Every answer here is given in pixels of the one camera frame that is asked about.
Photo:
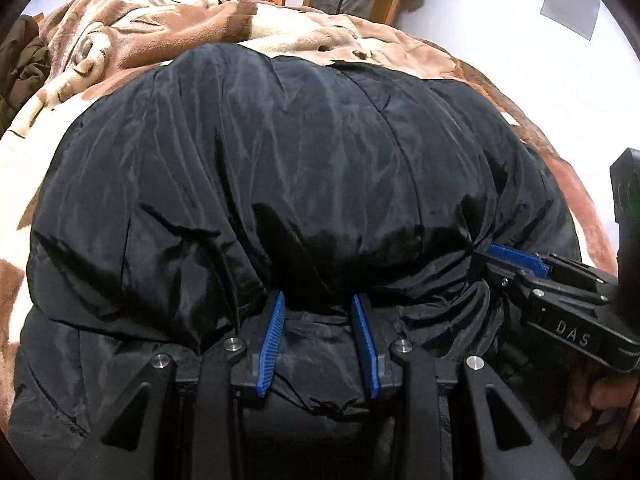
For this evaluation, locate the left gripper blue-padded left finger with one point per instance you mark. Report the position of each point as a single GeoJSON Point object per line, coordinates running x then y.
{"type": "Point", "coordinates": [262, 335]}

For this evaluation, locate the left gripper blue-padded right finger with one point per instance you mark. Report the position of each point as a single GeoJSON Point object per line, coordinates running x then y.
{"type": "Point", "coordinates": [373, 334]}

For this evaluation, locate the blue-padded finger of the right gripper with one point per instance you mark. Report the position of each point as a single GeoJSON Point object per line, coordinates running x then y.
{"type": "Point", "coordinates": [520, 260]}

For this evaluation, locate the black puffer jacket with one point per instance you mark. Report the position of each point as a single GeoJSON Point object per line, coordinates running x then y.
{"type": "Point", "coordinates": [175, 205]}

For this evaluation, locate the person's right hand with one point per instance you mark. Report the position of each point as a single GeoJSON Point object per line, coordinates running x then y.
{"type": "Point", "coordinates": [586, 395]}

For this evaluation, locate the brown and cream plush blanket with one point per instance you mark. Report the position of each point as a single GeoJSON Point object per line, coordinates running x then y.
{"type": "Point", "coordinates": [96, 46]}

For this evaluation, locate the dark brown puffer jacket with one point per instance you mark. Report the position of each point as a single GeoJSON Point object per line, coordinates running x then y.
{"type": "Point", "coordinates": [25, 66]}

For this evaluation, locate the grey square wall patch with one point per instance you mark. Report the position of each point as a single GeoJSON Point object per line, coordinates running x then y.
{"type": "Point", "coordinates": [579, 16]}

